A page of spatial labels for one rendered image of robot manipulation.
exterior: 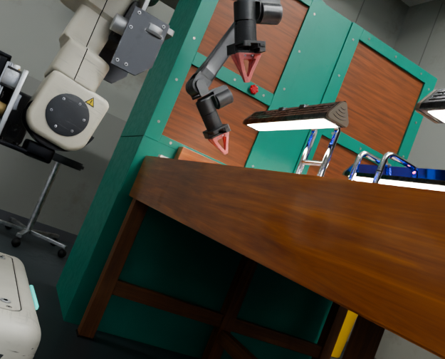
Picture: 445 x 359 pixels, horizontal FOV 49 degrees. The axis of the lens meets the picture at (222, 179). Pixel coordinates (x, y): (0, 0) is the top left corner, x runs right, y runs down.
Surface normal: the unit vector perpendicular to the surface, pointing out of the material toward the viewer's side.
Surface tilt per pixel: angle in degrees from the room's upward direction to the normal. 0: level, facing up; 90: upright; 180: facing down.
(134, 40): 90
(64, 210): 90
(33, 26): 90
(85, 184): 90
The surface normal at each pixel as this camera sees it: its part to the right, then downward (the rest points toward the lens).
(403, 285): -0.84, -0.38
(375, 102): 0.38, 0.07
